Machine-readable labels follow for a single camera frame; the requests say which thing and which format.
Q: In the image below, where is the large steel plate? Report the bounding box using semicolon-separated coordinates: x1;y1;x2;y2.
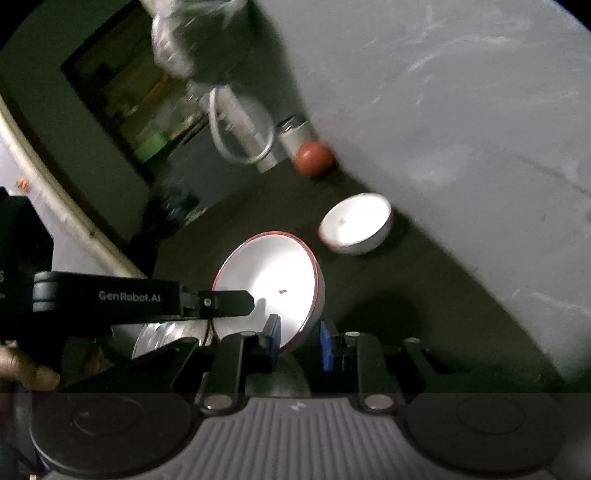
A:
131;320;215;361

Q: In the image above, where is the red ball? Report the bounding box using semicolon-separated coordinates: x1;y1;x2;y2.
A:
295;141;335;176

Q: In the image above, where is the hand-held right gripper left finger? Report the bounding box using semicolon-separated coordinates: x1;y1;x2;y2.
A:
60;314;282;412

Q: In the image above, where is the cluttered wooden shelf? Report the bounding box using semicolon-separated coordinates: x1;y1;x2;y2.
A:
62;0;213;162

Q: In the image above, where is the white canister with metal lid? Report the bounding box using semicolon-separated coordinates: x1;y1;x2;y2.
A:
276;115;319;160

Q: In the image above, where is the white ceramic bowl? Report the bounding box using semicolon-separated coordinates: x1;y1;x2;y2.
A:
211;232;326;354
318;193;393;256

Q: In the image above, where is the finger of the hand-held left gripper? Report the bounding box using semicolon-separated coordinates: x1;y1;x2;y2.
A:
181;288;256;320

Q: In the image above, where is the dark metal cabinet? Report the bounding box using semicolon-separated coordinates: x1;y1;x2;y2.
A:
161;120;259;204

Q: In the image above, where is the black plastic bag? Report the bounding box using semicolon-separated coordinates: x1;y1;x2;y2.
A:
148;187;199;227

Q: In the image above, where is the person's left hand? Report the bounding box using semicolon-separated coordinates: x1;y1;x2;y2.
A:
0;345;62;394

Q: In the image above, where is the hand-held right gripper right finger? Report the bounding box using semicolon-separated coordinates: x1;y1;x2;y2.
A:
320;320;472;412

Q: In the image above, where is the clear plastic bag of greens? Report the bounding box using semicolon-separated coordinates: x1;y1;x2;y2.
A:
141;0;252;86

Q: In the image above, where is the white hose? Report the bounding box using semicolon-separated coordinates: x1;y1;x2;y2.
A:
209;85;276;165

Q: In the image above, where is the steel bowl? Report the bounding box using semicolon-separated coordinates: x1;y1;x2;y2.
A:
245;354;315;396

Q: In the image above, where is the green box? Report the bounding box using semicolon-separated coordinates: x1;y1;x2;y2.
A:
134;131;169;162

